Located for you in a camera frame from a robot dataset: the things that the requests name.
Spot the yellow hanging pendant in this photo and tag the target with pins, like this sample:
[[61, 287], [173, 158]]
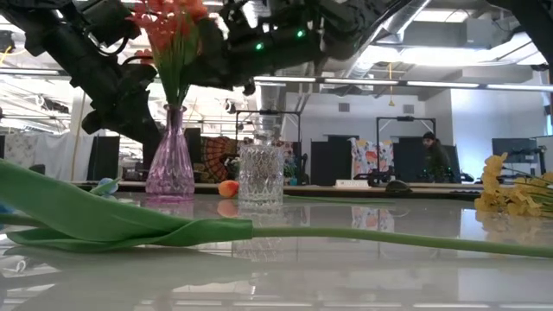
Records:
[[391, 103]]

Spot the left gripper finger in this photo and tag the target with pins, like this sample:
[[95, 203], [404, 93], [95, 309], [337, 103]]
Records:
[[147, 127]]

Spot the white power strip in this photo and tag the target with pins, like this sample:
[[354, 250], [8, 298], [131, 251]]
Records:
[[352, 183]]

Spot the black desk device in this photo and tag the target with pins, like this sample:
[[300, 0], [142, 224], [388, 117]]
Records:
[[376, 177]]

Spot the yellow flower bunch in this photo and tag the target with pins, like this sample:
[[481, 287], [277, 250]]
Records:
[[514, 196]]

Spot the orange tulip with green stem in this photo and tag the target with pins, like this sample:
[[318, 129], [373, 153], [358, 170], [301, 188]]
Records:
[[228, 188]]

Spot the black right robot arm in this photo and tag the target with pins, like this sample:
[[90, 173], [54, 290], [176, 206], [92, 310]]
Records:
[[345, 26]]

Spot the orange mandala tapestry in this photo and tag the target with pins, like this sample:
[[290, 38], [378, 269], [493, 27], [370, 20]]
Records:
[[216, 155]]

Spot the green tulip stem with leaf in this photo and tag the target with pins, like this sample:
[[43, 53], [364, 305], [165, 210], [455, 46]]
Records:
[[86, 216]]

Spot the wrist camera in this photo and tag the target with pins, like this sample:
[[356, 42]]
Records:
[[110, 19], [250, 15]]

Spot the long wooden desk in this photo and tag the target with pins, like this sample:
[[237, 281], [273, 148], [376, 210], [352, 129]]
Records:
[[311, 190]]

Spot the black monitor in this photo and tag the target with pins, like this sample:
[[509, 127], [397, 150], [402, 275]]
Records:
[[193, 147]]

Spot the dark computer monitor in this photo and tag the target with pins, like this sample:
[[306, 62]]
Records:
[[514, 149]]

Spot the white hanging sheet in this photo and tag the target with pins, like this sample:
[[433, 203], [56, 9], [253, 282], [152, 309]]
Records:
[[52, 151]]

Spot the small potted plant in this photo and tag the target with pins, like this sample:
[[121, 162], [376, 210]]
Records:
[[291, 175]]

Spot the person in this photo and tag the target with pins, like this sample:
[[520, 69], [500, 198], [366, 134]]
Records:
[[436, 157]]

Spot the black partition panel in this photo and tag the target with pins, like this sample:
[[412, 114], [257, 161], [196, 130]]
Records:
[[330, 160], [408, 160]]

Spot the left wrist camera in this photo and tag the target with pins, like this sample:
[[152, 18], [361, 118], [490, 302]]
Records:
[[110, 19]]

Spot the purple ribbed glass vase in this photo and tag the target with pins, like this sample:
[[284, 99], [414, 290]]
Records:
[[170, 168]]

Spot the floral patterned cloth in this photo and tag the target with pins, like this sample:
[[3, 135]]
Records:
[[367, 157]]

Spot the long ceiling light strip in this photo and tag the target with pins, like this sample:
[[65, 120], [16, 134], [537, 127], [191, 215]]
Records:
[[518, 87], [440, 84], [285, 79], [363, 81]]

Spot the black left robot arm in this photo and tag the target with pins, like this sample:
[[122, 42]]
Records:
[[73, 47]]

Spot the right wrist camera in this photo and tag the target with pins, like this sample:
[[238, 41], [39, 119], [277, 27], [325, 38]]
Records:
[[250, 15]]

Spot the silver ventilation duct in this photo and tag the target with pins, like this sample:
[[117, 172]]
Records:
[[389, 26]]

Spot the narrow black panel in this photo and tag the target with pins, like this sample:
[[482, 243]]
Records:
[[103, 157]]

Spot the wall air vent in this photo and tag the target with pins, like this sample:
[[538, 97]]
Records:
[[344, 107], [408, 108]]

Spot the black computer mouse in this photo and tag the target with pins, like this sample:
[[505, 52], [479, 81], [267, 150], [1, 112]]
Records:
[[397, 187]]

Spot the blue tulip flower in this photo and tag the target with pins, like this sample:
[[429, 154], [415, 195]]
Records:
[[5, 208]]

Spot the clear crystal glass vase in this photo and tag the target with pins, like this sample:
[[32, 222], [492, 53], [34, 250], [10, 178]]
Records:
[[261, 177]]

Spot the blue tulip with green leaves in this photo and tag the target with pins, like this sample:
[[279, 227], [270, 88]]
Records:
[[106, 185]]

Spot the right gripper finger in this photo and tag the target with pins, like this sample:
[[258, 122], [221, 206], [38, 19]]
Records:
[[211, 67], [216, 32]]

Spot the dark chair back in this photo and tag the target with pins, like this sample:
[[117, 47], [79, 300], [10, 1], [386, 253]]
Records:
[[36, 169]]

